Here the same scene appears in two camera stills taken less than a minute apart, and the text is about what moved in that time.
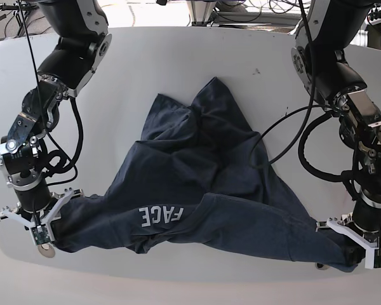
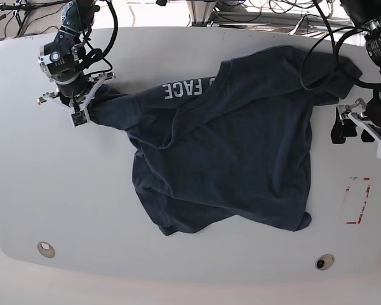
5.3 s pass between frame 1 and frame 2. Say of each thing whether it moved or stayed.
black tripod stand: stayed
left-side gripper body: moved
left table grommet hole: stayed
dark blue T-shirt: moved
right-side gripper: moved
